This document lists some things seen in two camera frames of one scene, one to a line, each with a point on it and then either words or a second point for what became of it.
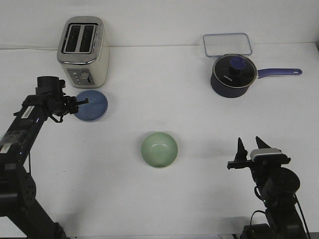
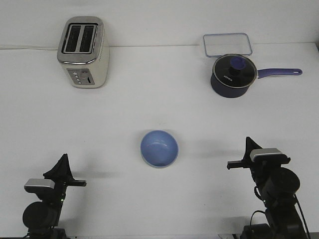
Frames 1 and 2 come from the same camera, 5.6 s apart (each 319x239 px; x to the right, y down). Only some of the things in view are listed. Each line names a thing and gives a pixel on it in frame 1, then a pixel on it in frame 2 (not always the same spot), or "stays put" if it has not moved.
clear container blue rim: [218, 45] stays put
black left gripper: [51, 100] to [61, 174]
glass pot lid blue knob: [235, 70] stays put
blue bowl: [95, 109] to [159, 148]
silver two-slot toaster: [82, 52] stays put
